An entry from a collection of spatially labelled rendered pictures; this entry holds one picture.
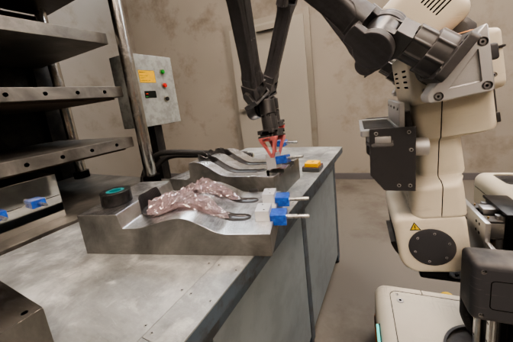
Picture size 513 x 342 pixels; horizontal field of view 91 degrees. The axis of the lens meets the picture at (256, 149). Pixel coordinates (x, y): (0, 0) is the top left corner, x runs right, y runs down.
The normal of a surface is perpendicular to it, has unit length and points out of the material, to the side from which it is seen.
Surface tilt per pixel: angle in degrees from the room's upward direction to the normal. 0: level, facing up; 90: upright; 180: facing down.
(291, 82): 90
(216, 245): 90
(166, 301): 0
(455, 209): 90
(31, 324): 90
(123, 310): 0
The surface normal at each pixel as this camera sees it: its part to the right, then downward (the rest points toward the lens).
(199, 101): -0.36, 0.22
